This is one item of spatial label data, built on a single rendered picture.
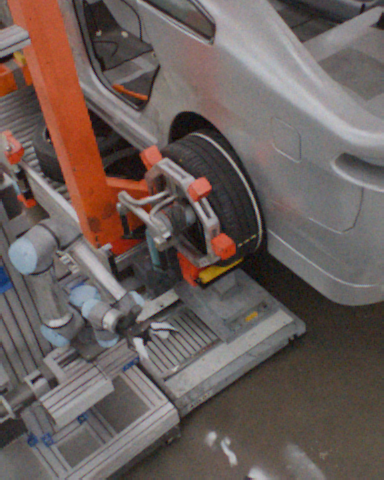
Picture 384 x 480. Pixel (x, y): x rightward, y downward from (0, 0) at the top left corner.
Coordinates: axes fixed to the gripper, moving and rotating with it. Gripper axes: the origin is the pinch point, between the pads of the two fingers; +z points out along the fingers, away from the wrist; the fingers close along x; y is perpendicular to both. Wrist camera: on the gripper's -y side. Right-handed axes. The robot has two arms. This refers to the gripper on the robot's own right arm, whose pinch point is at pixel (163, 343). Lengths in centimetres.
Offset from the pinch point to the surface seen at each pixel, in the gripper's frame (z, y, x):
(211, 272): -53, 58, -95
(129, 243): -127, 82, -112
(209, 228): -41, 18, -80
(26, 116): -296, 75, -183
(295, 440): 12, 115, -72
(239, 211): -34, 13, -93
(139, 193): -110, 38, -107
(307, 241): 4, 11, -88
